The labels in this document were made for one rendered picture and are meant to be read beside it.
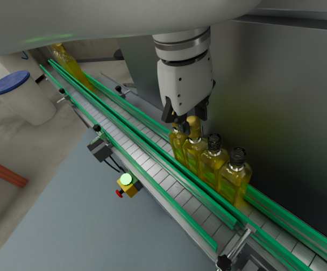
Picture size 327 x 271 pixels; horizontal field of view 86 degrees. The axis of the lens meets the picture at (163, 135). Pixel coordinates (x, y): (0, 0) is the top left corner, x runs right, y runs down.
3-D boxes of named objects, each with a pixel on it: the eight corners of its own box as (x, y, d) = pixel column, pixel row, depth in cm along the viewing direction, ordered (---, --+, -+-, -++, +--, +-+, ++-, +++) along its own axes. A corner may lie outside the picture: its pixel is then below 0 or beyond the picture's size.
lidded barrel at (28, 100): (40, 105, 333) (8, 72, 281) (65, 103, 318) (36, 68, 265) (20, 128, 298) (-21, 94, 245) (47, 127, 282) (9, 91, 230)
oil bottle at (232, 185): (243, 200, 53) (256, 164, 37) (232, 214, 51) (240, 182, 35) (227, 187, 56) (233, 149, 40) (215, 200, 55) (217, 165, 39)
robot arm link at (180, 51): (182, 15, 30) (185, 34, 32) (142, 38, 27) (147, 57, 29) (225, 20, 24) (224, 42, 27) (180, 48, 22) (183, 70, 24)
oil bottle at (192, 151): (211, 177, 60) (211, 137, 44) (200, 188, 58) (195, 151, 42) (199, 166, 63) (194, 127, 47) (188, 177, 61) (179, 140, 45)
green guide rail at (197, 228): (218, 249, 46) (218, 244, 40) (215, 252, 46) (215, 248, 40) (47, 72, 150) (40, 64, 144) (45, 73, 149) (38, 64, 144)
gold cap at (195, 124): (204, 132, 42) (204, 119, 39) (194, 141, 41) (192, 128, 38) (193, 125, 44) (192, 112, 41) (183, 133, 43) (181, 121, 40)
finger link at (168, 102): (178, 77, 31) (190, 93, 35) (152, 113, 31) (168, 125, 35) (183, 79, 30) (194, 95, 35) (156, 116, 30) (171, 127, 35)
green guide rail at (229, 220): (234, 227, 48) (237, 220, 42) (232, 230, 48) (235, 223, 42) (55, 68, 152) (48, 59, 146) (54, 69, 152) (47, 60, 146)
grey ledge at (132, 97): (204, 149, 79) (203, 133, 70) (191, 162, 76) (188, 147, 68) (107, 84, 135) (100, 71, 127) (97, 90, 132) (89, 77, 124)
